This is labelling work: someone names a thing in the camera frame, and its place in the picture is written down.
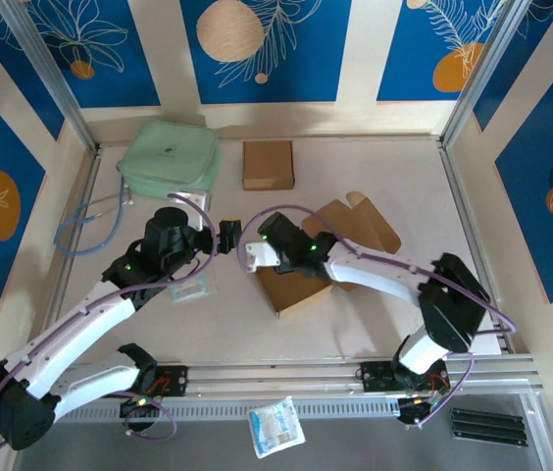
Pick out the aluminium side rail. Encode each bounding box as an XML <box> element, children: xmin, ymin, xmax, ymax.
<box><xmin>437</xmin><ymin>138</ymin><xmax>517</xmax><ymax>355</ymax></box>
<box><xmin>35</xmin><ymin>146</ymin><xmax>104</xmax><ymax>364</ymax></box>

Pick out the grey metal shelf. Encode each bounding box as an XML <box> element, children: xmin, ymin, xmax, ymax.
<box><xmin>11</xmin><ymin>416</ymin><xmax>553</xmax><ymax>471</ymax></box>

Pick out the aluminium frame post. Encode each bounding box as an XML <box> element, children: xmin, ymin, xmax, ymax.
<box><xmin>0</xmin><ymin>0</ymin><xmax>100</xmax><ymax>151</ymax></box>
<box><xmin>438</xmin><ymin>0</ymin><xmax>537</xmax><ymax>151</ymax></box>

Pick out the white and blue sachet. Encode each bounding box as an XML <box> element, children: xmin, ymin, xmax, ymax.
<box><xmin>247</xmin><ymin>395</ymin><xmax>307</xmax><ymax>460</ymax></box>

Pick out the grey slotted cable duct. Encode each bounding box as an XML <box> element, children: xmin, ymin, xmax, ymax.
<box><xmin>25</xmin><ymin>399</ymin><xmax>401</xmax><ymax>424</ymax></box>

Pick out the mint green zip case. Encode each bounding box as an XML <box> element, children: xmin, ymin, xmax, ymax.
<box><xmin>116</xmin><ymin>121</ymin><xmax>223</xmax><ymax>202</ymax></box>

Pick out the aluminium frame cross rail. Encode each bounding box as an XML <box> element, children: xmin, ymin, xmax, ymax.
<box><xmin>4</xmin><ymin>353</ymin><xmax>545</xmax><ymax>406</ymax></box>

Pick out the black ridged block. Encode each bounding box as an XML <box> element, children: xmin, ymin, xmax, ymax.
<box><xmin>449</xmin><ymin>406</ymin><xmax>529</xmax><ymax>448</ymax></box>

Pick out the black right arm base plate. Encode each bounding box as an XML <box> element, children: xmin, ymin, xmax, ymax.
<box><xmin>353</xmin><ymin>360</ymin><xmax>450</xmax><ymax>393</ymax></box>

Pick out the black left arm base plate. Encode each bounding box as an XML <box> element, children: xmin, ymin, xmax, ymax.
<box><xmin>128</xmin><ymin>363</ymin><xmax>189</xmax><ymax>399</ymax></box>

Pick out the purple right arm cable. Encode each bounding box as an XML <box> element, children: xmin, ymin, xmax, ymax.
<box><xmin>236</xmin><ymin>204</ymin><xmax>517</xmax><ymax>427</ymax></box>

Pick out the brown cardboard box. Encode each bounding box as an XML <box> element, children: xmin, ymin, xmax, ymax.
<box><xmin>241</xmin><ymin>140</ymin><xmax>296</xmax><ymax>191</ymax></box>
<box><xmin>255</xmin><ymin>190</ymin><xmax>403</xmax><ymax>319</ymax></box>

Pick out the clear plastic packet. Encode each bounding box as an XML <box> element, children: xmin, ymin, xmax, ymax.
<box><xmin>168</xmin><ymin>274</ymin><xmax>218</xmax><ymax>305</ymax></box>

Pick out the blue stethoscope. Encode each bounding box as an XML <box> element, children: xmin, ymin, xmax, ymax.
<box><xmin>55</xmin><ymin>188</ymin><xmax>135</xmax><ymax>256</ymax></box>

